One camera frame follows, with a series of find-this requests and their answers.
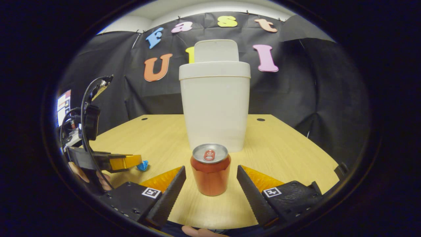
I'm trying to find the red pop can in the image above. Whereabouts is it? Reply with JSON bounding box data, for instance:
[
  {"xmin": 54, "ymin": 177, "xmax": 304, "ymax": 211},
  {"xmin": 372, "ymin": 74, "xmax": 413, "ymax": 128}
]
[{"xmin": 190, "ymin": 143, "xmax": 232, "ymax": 197}]

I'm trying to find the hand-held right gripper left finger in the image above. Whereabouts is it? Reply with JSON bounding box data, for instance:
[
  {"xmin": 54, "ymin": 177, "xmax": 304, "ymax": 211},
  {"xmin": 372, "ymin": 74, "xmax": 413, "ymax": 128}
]
[{"xmin": 99, "ymin": 166, "xmax": 186, "ymax": 229}]

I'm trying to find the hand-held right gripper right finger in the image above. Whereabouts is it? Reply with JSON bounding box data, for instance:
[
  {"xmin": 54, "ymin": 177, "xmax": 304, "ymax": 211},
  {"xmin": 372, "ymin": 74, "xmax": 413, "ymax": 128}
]
[{"xmin": 237, "ymin": 165, "xmax": 323, "ymax": 228}]

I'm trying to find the computer monitor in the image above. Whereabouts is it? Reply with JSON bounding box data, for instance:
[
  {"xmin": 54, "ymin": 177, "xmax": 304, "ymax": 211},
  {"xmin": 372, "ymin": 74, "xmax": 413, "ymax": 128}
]
[{"xmin": 57, "ymin": 90, "xmax": 72, "ymax": 127}]

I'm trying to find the white desktop garbage bin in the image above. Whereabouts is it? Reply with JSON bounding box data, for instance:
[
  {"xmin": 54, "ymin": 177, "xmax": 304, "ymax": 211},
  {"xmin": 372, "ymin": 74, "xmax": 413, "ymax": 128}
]
[{"xmin": 179, "ymin": 39, "xmax": 251, "ymax": 153}]

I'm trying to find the wooden desktop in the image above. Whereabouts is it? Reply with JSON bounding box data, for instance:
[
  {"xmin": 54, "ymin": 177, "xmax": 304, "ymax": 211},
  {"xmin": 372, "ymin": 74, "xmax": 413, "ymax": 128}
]
[{"xmin": 81, "ymin": 114, "xmax": 340, "ymax": 230}]

